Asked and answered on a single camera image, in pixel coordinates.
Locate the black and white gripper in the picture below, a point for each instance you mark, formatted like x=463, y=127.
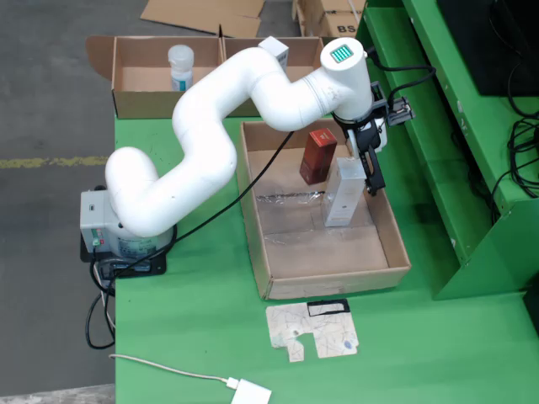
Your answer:
x=366, y=134

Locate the white d'Alba carton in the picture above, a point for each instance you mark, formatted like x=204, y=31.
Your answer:
x=343, y=198

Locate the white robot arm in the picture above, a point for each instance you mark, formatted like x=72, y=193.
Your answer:
x=202, y=113

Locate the grey robot base box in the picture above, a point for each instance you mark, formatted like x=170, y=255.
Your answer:
x=97, y=219

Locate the open cardboard tray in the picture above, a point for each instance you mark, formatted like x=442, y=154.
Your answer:
x=320, y=252

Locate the cardboard carton BS print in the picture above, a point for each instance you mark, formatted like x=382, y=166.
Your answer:
x=341, y=29

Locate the flattened printed cardboard piece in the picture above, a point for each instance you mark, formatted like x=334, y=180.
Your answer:
x=311, y=332

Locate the divided cardboard box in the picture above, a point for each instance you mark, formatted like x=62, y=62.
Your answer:
x=139, y=63

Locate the green metal shelf unit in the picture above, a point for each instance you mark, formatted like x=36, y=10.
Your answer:
x=421, y=168

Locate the red carton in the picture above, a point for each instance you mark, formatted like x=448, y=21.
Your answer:
x=318, y=157

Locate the white black printed carton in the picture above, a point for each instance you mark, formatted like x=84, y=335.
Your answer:
x=275, y=48

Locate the white bottle teal label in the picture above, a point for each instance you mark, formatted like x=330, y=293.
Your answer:
x=181, y=67

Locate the white adapter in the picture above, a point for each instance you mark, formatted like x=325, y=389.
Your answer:
x=250, y=392

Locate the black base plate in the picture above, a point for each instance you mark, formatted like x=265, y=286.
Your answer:
x=147, y=269

